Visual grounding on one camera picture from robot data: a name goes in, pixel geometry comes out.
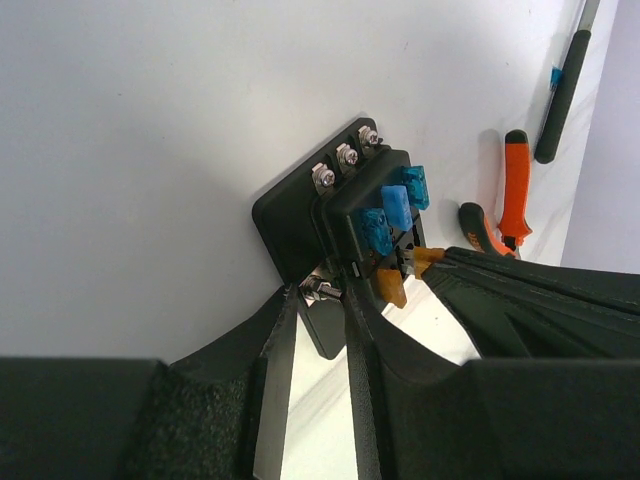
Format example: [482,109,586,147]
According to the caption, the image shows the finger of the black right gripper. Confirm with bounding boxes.
[443,247,639,315]
[422,262,639,360]

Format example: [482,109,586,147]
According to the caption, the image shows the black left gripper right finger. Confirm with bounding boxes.
[343,286,639,479]

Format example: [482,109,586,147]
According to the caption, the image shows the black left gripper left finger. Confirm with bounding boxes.
[1,286,298,479]

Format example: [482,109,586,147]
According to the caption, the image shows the orange blade fuse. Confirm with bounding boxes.
[376,268,407,309]
[402,247,446,279]

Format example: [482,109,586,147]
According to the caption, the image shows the dark blue blade fuse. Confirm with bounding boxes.
[380,185,413,232]

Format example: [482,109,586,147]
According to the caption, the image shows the black fuse box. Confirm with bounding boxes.
[252,117,425,359]

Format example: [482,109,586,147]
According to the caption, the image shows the light blue blade fuse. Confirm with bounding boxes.
[401,165,430,210]

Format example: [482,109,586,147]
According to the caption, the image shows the blue blade fuse in box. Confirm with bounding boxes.
[358,208,393,256]

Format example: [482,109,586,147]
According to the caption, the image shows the small blue fuse by hammer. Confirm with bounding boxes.
[549,66,564,91]

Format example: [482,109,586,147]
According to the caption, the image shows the orange handled needle-nose pliers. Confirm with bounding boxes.
[457,128,534,259]

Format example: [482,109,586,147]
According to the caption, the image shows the black handled claw hammer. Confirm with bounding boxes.
[534,0,600,164]

